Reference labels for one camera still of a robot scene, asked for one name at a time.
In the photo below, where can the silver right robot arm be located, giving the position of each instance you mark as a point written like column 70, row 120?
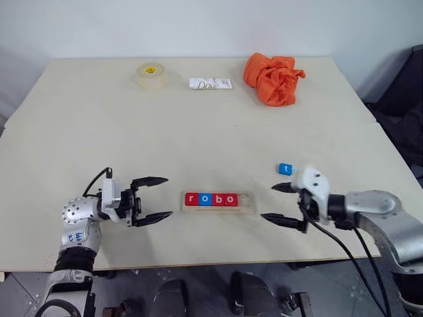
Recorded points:
column 373, row 211

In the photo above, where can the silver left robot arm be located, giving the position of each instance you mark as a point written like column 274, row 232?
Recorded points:
column 77, row 218

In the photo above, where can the red letter tile b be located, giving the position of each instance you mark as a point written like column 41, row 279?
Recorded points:
column 218, row 199

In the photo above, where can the crumpled orange cloth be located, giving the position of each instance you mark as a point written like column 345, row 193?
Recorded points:
column 271, row 81

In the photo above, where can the red letter tile o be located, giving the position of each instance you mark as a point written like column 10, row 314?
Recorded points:
column 231, row 200

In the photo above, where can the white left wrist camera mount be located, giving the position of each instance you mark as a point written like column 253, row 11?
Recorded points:
column 110, row 195

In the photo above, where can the blue letter tile o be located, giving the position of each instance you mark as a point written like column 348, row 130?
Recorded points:
column 205, row 199

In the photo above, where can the dark rounded shape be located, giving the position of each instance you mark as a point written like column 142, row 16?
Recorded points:
column 168, row 298
column 252, row 294

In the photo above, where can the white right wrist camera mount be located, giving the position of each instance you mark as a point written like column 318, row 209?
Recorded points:
column 312, row 185

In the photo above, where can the red letter tile r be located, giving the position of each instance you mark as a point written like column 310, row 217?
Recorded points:
column 192, row 199

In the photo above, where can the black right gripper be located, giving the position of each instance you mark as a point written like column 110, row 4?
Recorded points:
column 310, row 209

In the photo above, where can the clear tape roll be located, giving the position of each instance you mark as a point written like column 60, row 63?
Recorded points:
column 152, row 77

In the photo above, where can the black chair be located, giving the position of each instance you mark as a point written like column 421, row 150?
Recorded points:
column 403, row 125

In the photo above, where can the wooden letter tile rack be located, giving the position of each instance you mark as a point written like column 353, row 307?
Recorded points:
column 246, row 203

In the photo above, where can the blue letter tile t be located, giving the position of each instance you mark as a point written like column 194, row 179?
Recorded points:
column 285, row 169

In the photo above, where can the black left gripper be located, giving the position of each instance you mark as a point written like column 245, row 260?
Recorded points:
column 130, row 206

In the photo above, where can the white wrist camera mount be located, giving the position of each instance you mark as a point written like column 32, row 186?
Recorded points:
column 110, row 195
column 312, row 185

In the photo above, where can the white Dove soap package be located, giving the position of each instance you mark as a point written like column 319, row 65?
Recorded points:
column 209, row 84

